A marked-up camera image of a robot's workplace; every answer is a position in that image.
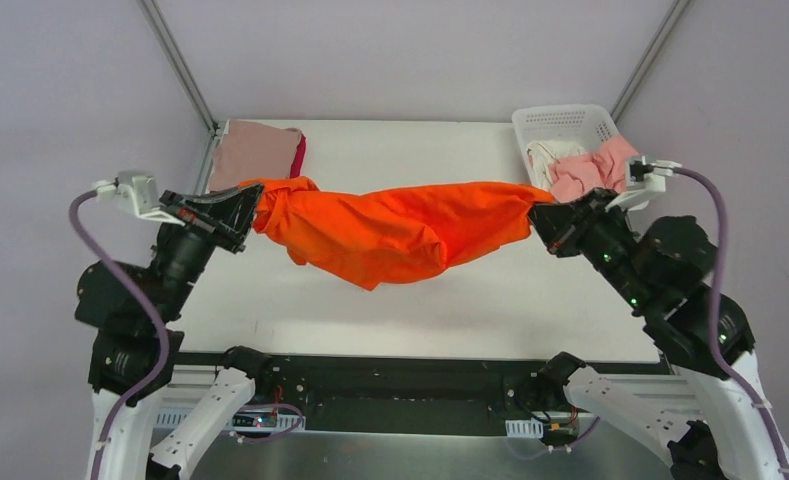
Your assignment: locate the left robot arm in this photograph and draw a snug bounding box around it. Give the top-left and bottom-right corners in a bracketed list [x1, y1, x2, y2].
[69, 178, 275, 479]

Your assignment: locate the folded beige t-shirt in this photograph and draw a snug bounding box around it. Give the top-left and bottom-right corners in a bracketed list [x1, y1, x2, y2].
[207, 119, 299, 191]

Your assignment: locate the folded crimson t-shirt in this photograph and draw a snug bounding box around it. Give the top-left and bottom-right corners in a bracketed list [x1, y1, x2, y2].
[289, 130, 307, 178]

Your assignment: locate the right aluminium frame post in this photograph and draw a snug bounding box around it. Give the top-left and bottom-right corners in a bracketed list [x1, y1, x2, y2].
[610, 0, 694, 123]

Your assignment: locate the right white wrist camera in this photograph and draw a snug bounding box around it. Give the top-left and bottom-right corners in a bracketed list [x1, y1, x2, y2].
[606, 155, 683, 211]

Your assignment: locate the white plastic laundry basket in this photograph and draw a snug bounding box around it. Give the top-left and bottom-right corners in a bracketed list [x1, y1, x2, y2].
[512, 104, 622, 194]

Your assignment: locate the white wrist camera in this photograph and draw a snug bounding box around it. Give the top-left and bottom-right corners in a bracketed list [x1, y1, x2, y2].
[606, 155, 683, 211]
[92, 170, 183, 225]

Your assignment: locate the white t-shirt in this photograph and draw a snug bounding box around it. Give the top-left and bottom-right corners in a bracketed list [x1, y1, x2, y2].
[526, 139, 587, 190]

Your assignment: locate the left aluminium frame post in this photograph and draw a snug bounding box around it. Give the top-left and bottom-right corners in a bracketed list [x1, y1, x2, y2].
[137, 0, 218, 137]

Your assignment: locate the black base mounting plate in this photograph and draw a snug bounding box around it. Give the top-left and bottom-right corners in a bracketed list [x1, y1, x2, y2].
[249, 355, 571, 437]

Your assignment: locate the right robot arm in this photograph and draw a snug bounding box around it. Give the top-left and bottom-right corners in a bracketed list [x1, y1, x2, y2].
[528, 189, 789, 479]

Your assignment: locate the aluminium frame post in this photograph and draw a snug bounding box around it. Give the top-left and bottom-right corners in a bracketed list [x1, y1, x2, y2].
[610, 0, 694, 123]
[137, 0, 218, 137]

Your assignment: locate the orange t-shirt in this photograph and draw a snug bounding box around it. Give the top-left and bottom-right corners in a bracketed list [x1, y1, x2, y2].
[252, 177, 555, 291]

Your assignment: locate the pink t-shirt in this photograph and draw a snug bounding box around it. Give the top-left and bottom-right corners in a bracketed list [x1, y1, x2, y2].
[548, 135, 640, 203]

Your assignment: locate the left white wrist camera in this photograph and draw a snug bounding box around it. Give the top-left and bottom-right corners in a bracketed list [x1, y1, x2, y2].
[92, 170, 183, 225]

